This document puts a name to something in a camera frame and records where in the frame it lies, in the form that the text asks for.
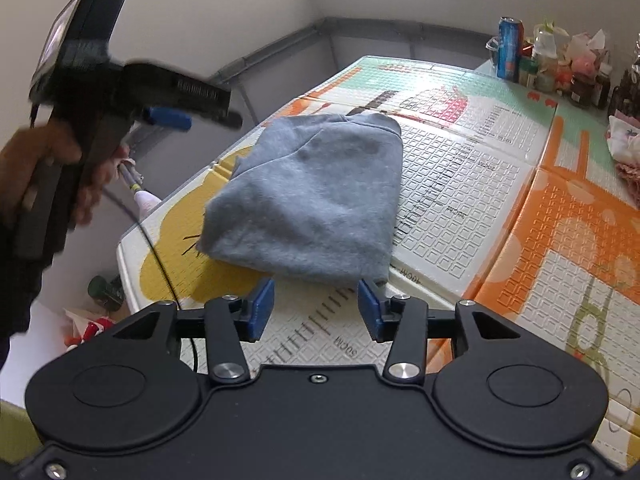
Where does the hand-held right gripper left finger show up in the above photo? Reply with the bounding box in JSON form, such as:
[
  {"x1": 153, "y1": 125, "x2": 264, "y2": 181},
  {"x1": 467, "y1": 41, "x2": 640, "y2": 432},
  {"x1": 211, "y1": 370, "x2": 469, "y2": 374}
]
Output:
[{"x1": 112, "y1": 278, "x2": 277, "y2": 386}]

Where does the pink ruffled garment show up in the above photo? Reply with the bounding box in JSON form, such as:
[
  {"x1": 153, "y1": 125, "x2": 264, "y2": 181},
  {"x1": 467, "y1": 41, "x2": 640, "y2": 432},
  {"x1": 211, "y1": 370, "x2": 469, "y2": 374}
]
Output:
[{"x1": 615, "y1": 160, "x2": 640, "y2": 187}]

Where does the blue drink can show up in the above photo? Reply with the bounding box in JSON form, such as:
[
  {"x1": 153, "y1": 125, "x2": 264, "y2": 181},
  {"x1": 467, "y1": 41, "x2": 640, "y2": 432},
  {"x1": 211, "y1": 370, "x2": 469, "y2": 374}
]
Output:
[{"x1": 495, "y1": 16, "x2": 526, "y2": 83}]

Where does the dark printed bag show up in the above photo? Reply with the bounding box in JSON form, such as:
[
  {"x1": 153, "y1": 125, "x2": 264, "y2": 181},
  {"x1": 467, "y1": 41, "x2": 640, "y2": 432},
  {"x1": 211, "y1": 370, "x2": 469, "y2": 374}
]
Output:
[{"x1": 610, "y1": 69, "x2": 640, "y2": 117}]

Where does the black cable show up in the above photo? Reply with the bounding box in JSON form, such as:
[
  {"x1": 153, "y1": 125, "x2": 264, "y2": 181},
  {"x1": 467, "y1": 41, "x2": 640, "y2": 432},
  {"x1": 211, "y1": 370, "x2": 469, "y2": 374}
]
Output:
[{"x1": 102, "y1": 195, "x2": 202, "y2": 372}]

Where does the pink pig toy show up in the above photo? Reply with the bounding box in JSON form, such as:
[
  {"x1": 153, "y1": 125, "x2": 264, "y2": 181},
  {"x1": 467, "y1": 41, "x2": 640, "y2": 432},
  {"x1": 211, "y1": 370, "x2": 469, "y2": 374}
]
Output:
[{"x1": 571, "y1": 57, "x2": 602, "y2": 79}]

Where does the red white toy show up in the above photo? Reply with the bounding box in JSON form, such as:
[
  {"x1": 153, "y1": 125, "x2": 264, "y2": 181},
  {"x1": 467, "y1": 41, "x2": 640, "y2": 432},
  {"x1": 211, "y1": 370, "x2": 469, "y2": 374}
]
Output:
[{"x1": 64, "y1": 307, "x2": 119, "y2": 352}]

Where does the dark green bottle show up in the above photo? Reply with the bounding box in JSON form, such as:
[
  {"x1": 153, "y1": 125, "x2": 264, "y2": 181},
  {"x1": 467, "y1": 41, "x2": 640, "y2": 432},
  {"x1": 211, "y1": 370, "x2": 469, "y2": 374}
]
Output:
[{"x1": 87, "y1": 274, "x2": 124, "y2": 309}]

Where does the green lid jar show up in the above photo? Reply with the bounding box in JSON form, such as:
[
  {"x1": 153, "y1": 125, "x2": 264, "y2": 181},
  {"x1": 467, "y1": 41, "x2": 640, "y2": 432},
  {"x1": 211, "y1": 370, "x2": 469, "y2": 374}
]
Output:
[{"x1": 517, "y1": 55, "x2": 542, "y2": 89}]

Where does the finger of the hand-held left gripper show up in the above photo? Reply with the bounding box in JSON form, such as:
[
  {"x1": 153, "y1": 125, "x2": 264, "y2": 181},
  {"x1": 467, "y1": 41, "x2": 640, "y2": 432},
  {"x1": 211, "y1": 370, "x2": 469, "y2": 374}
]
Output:
[
  {"x1": 191, "y1": 111, "x2": 244, "y2": 131},
  {"x1": 141, "y1": 106, "x2": 193, "y2": 132}
]

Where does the grey fabric playpen fence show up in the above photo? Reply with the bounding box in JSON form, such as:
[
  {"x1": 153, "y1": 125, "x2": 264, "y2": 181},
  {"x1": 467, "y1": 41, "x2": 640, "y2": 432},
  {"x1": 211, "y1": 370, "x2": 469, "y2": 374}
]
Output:
[{"x1": 131, "y1": 16, "x2": 502, "y2": 152}]

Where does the grey rod with pink tip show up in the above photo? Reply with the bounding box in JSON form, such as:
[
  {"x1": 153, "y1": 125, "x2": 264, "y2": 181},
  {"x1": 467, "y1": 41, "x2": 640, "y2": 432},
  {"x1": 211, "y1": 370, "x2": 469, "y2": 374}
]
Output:
[{"x1": 116, "y1": 156, "x2": 163, "y2": 219}]

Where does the dark glass jar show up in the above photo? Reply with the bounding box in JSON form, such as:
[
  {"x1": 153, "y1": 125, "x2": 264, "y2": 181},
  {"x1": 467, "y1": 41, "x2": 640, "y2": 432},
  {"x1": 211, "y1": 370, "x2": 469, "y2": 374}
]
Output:
[{"x1": 569, "y1": 74, "x2": 597, "y2": 109}]

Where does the printed foam play mat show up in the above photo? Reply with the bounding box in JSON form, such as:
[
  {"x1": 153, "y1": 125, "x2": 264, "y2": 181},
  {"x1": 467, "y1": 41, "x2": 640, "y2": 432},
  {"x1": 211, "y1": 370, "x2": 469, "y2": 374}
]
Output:
[{"x1": 116, "y1": 55, "x2": 640, "y2": 472}]

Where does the clear baby bottle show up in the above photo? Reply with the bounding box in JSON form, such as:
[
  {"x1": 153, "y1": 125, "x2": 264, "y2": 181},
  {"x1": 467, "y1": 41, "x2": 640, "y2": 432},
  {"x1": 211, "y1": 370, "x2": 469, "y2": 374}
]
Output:
[{"x1": 531, "y1": 21, "x2": 562, "y2": 94}]

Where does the person's left hand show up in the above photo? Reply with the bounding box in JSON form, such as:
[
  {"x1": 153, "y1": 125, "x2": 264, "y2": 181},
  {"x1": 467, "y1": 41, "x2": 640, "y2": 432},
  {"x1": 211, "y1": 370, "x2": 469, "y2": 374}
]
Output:
[{"x1": 0, "y1": 122, "x2": 129, "y2": 231}]

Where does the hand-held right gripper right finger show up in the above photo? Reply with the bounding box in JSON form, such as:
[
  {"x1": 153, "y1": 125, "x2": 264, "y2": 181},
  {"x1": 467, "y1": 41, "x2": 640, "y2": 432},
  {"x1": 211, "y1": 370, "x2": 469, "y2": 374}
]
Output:
[{"x1": 357, "y1": 279, "x2": 521, "y2": 386}]

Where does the person's left forearm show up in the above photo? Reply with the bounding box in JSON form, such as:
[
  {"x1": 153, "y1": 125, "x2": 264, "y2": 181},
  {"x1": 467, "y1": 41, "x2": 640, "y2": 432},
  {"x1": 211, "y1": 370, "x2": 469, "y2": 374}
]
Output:
[{"x1": 0, "y1": 210, "x2": 66, "y2": 377}]

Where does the grey sweatshirt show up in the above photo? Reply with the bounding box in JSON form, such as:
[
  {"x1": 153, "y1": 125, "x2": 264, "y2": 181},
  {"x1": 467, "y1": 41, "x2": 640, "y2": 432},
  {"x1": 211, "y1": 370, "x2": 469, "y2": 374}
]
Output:
[{"x1": 196, "y1": 112, "x2": 405, "y2": 287}]

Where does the brown glass bottle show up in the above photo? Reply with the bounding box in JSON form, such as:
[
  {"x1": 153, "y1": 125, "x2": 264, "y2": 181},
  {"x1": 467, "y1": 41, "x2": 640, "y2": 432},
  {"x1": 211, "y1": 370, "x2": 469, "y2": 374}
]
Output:
[{"x1": 594, "y1": 66, "x2": 614, "y2": 111}]

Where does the tissue pack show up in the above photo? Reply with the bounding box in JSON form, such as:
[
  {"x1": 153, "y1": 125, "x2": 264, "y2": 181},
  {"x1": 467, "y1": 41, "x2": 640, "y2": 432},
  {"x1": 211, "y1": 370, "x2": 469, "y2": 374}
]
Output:
[{"x1": 565, "y1": 29, "x2": 609, "y2": 64}]

